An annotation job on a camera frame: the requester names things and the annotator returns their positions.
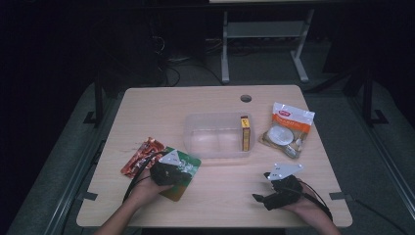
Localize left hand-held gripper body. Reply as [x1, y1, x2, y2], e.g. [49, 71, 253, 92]
[149, 149, 185, 187]

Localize grey table corner bracket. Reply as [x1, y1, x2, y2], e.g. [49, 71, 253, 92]
[77, 191, 99, 202]
[328, 191, 354, 202]

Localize green snack packet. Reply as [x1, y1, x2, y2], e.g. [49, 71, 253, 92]
[148, 146, 203, 203]

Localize white and orange snack bag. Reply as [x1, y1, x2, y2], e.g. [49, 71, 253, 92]
[258, 101, 316, 161]

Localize yellow box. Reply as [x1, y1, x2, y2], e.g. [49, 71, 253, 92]
[240, 116, 252, 153]

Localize clear plastic container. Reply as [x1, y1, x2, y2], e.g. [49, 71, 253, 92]
[184, 112, 255, 160]

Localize red snack packet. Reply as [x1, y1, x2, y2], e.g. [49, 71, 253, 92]
[119, 136, 166, 179]

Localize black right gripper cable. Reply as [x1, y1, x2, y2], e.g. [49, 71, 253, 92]
[298, 180, 334, 222]

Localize black metal stand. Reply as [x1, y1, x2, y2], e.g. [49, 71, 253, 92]
[360, 67, 390, 127]
[82, 70, 106, 127]

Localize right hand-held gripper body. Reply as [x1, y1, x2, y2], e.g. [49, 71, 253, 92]
[262, 163, 304, 212]

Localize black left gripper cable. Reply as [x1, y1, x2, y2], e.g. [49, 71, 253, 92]
[122, 150, 168, 204]

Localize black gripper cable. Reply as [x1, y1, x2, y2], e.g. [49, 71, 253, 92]
[298, 180, 334, 222]
[122, 150, 168, 204]

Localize person's left hand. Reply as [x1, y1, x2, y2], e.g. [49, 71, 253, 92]
[129, 172, 174, 206]

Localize person's right hand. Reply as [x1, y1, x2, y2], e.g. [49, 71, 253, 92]
[283, 183, 328, 218]

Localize white metal desk frame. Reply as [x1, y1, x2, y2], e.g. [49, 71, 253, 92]
[220, 9, 316, 84]

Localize black floor cable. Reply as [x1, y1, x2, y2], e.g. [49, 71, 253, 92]
[354, 198, 410, 235]

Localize black floor cables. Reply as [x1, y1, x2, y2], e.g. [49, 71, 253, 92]
[148, 32, 226, 87]

